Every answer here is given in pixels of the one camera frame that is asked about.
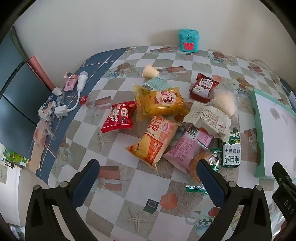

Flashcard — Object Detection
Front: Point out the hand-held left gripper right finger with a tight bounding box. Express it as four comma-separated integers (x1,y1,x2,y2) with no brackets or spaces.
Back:
196,159,271,241

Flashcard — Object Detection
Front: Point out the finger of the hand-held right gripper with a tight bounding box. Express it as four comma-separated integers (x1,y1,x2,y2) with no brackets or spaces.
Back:
272,162,290,186

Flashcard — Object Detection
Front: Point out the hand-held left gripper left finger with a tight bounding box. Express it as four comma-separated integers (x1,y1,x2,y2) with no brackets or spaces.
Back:
25,159,100,241

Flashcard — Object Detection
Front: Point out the small green wrapper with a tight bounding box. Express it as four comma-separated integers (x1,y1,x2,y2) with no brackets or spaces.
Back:
186,185,207,194

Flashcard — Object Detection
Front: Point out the green cookie packet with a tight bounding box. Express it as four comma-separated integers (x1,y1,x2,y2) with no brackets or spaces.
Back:
188,148,222,183

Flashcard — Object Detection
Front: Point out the green and white biscuit packet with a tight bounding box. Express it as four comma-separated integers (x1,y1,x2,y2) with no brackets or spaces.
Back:
220,127,242,168

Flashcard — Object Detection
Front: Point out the mint green tray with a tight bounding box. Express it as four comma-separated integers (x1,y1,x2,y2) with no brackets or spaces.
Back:
250,89,296,179

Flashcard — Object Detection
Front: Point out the pink snack packet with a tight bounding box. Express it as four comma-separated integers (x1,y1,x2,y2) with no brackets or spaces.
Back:
163,125,214,174

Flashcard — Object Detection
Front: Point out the cream paper snack packet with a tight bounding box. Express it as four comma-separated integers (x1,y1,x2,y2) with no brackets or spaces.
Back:
184,101,232,139

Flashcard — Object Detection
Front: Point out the orange and pink chip packet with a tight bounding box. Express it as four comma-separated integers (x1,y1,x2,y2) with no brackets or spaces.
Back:
125,116,182,172

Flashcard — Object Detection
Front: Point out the red snack packet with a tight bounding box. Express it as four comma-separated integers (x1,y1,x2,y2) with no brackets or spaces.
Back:
101,101,138,133

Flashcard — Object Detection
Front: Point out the clear bun packet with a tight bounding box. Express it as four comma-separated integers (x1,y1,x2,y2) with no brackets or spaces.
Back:
209,81,240,118

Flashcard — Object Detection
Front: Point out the yellow bread packet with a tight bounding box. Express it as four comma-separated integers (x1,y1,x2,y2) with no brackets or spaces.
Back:
132,85,190,122

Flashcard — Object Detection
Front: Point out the dark red cake packet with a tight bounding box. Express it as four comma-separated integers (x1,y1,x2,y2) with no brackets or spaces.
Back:
189,73,220,103

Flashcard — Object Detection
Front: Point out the teal snack packet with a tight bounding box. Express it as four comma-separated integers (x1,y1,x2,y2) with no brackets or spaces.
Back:
142,77,167,91

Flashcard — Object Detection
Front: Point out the pale yellow pudding cup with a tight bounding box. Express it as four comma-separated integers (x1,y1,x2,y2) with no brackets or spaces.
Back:
142,65,160,78

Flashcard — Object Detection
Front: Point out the green packaging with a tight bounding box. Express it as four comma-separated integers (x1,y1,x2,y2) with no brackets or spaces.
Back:
0,148,29,167

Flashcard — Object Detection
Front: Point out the crumpled clear wrapper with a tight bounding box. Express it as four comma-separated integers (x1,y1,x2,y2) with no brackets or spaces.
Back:
38,88,65,126

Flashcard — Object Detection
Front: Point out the small pink sachet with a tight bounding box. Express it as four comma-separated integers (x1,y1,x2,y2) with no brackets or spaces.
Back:
63,75,78,91

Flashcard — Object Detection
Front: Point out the dark cabinet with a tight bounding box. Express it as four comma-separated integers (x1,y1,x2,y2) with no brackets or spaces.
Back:
0,30,50,149

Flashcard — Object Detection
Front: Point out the pink paper roll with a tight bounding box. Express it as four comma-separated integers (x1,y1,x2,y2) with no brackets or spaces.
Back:
28,56,55,92

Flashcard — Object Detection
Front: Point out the teal toy box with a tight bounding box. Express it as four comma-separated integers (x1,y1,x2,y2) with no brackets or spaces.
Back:
178,29,200,53

